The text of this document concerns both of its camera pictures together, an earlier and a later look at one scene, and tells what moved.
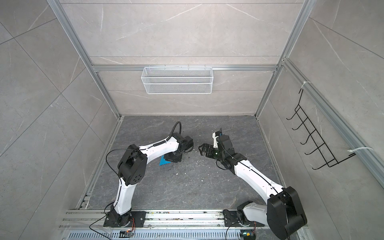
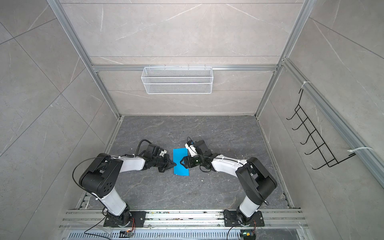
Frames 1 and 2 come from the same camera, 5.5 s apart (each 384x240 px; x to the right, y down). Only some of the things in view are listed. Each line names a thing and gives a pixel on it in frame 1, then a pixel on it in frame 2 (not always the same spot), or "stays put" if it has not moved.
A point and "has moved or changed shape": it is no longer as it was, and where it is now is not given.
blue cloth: x=163 y=161 has moved or changed shape
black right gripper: x=206 y=146 → x=188 y=160
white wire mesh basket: x=177 y=80 stays put
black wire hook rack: x=305 y=122 stays put
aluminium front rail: x=95 y=219 stays put
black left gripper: x=170 y=158 → x=169 y=163
